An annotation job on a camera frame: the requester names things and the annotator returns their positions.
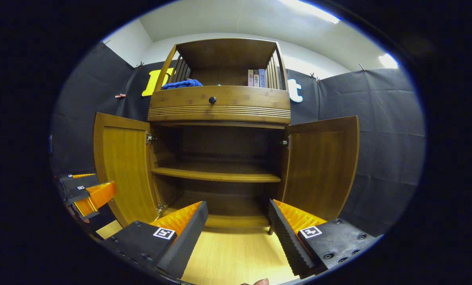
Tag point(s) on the wooden shoe cabinet door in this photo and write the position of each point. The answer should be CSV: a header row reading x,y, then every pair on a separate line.
x,y
323,166
127,170

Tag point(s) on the beige book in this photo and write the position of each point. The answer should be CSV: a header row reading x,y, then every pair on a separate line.
x,y
250,78

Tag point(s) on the wooden ribbed drawer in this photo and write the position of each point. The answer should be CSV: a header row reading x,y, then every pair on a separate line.
x,y
240,103

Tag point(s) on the black round drawer knob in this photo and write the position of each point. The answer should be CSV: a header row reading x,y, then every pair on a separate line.
x,y
212,100

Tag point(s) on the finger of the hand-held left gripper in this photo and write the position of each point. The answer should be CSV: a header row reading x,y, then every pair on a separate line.
x,y
81,181
99,196

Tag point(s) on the metal door hinge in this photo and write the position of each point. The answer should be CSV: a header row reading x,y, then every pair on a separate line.
x,y
150,137
161,207
285,141

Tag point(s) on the grey book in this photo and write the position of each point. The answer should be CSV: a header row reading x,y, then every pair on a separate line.
x,y
262,78

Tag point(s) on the dark brown book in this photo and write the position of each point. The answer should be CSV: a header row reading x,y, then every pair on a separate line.
x,y
256,78

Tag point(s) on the blue cloth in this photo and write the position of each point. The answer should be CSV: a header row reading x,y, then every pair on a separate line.
x,y
182,84

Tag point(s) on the wooden inner shelf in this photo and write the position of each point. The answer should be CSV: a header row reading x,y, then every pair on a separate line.
x,y
220,172

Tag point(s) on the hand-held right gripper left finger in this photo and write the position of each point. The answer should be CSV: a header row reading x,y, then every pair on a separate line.
x,y
188,241

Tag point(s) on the ceiling light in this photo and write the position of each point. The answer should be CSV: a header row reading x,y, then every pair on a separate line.
x,y
387,60

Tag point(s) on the wooden double-door shoe cabinet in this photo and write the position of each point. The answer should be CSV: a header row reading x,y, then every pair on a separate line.
x,y
224,55

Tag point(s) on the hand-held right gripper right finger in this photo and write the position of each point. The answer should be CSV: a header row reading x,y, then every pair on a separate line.
x,y
285,237

